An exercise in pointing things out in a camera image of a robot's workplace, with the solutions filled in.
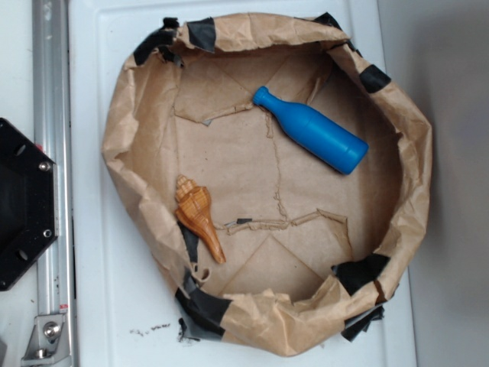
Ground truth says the orange wooden conch shell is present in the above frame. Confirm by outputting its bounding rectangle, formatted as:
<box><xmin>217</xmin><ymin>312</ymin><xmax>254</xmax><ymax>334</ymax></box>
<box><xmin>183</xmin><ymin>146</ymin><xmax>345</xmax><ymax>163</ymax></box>
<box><xmin>175</xmin><ymin>174</ymin><xmax>226</xmax><ymax>264</ymax></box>

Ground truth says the brown paper bin with tape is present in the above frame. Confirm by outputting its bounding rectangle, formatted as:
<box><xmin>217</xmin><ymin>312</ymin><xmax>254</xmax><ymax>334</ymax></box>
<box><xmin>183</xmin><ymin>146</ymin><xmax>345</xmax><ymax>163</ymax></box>
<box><xmin>102</xmin><ymin>13</ymin><xmax>432</xmax><ymax>356</ymax></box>

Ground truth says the blue plastic bottle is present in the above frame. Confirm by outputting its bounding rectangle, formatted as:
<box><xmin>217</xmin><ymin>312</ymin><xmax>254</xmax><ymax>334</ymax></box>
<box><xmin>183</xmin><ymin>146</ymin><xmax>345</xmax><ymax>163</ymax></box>
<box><xmin>253</xmin><ymin>86</ymin><xmax>369</xmax><ymax>174</ymax></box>

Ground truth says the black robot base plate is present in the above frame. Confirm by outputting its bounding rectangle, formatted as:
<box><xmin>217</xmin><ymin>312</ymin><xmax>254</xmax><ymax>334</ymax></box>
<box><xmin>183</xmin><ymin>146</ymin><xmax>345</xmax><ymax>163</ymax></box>
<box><xmin>1</xmin><ymin>119</ymin><xmax>57</xmax><ymax>291</ymax></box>

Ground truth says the aluminium extrusion rail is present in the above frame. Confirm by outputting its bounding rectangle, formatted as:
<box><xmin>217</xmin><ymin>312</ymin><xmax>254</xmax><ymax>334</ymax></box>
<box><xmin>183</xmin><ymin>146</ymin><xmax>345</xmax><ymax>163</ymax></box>
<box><xmin>32</xmin><ymin>1</ymin><xmax>79</xmax><ymax>366</ymax></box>

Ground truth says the metal corner bracket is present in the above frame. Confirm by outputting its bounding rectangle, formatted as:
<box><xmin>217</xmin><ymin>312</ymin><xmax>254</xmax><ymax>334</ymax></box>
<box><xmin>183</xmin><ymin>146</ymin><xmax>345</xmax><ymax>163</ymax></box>
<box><xmin>21</xmin><ymin>313</ymin><xmax>72</xmax><ymax>366</ymax></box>

